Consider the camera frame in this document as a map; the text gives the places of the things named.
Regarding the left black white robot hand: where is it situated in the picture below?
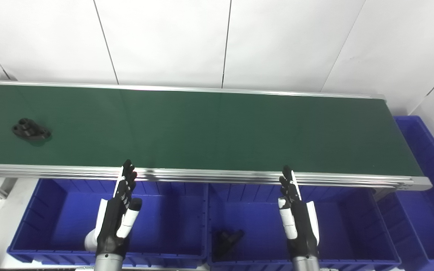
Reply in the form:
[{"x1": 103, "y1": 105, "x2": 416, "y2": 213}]
[{"x1": 96, "y1": 160, "x2": 142, "y2": 257}]

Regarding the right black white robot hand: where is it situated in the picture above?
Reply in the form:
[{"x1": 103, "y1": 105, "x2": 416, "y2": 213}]
[{"x1": 278, "y1": 165, "x2": 320, "y2": 259}]

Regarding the black flange part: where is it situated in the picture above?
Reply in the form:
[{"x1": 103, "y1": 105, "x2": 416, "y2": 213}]
[{"x1": 12, "y1": 118, "x2": 51, "y2": 141}]

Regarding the white cylindrical part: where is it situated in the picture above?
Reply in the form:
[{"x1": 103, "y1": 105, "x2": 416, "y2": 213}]
[{"x1": 85, "y1": 230, "x2": 99, "y2": 252}]

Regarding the blue plastic bin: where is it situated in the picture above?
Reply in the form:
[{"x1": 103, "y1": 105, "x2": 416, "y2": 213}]
[
  {"x1": 7, "y1": 177, "x2": 208, "y2": 268},
  {"x1": 377, "y1": 116, "x2": 434, "y2": 271},
  {"x1": 206, "y1": 183, "x2": 402, "y2": 271}
]

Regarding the black angular plastic part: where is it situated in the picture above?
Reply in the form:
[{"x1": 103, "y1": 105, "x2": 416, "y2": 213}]
[{"x1": 213, "y1": 230, "x2": 245, "y2": 260}]

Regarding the green conveyor belt aluminium frame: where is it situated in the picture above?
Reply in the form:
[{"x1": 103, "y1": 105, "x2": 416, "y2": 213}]
[{"x1": 0, "y1": 80, "x2": 433, "y2": 190}]

